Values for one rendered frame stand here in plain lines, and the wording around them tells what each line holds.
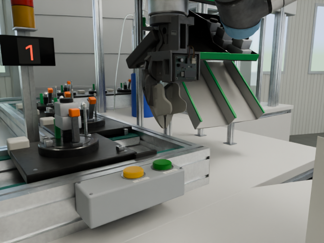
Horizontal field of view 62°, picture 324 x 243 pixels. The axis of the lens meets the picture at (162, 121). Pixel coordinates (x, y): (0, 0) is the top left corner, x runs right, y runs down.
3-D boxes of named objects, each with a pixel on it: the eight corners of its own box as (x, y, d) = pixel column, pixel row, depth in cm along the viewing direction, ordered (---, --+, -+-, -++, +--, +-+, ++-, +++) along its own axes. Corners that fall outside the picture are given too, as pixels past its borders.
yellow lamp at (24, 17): (37, 28, 66) (35, 6, 65) (15, 26, 63) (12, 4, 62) (33, 30, 70) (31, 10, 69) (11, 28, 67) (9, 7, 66)
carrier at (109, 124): (132, 131, 92) (131, 95, 90) (60, 143, 78) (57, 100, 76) (101, 120, 111) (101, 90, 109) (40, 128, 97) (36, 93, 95)
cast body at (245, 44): (249, 59, 90) (257, 38, 87) (239, 59, 88) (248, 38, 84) (232, 49, 96) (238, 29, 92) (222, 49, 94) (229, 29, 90)
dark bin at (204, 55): (227, 60, 82) (236, 36, 78) (191, 60, 77) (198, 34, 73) (184, 30, 102) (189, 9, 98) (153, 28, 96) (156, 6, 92)
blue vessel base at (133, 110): (160, 115, 173) (160, 73, 168) (140, 118, 164) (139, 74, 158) (147, 113, 185) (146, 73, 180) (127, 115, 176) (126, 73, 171)
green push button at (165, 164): (175, 171, 56) (175, 162, 56) (160, 176, 54) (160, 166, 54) (163, 166, 60) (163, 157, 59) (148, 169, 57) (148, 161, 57)
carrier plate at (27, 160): (137, 159, 64) (137, 151, 64) (27, 185, 50) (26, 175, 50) (96, 139, 83) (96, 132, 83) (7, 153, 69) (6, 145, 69)
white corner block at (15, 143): (31, 155, 68) (29, 139, 67) (10, 158, 65) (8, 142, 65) (27, 150, 72) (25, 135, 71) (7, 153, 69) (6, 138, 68)
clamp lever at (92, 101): (94, 119, 90) (96, 99, 86) (88, 120, 88) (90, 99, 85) (89, 114, 92) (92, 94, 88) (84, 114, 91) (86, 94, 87)
